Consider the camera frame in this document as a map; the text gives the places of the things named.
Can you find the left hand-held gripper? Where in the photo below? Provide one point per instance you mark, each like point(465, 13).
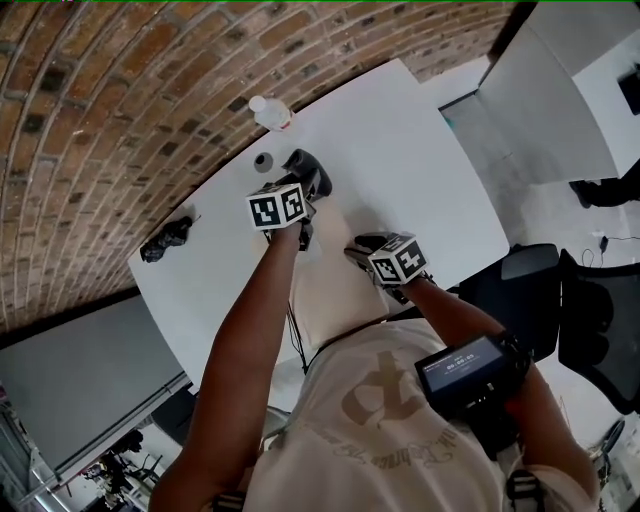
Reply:
point(275, 207)

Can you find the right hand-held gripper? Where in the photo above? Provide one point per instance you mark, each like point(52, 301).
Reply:
point(400, 260)

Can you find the beige box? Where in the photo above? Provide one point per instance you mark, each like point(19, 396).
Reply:
point(340, 300)

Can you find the person's left forearm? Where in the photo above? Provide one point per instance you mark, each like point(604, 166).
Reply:
point(260, 280)

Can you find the person's right forearm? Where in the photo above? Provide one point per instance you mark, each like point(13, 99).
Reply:
point(440, 310)

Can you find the clear plastic water bottle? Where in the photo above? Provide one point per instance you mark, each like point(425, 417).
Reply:
point(272, 116)

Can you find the dark checked folded umbrella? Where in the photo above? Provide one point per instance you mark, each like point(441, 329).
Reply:
point(165, 242)

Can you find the person's beige printed t-shirt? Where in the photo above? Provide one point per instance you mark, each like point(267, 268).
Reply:
point(360, 450)

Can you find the black mesh office chair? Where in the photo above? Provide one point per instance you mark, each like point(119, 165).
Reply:
point(585, 320)

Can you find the grey partition with white desk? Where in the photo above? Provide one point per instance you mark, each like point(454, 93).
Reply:
point(530, 115)

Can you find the dark grey chair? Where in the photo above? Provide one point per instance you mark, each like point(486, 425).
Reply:
point(172, 415)

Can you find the wide grey partition panel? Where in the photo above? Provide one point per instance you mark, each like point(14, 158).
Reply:
point(75, 380)

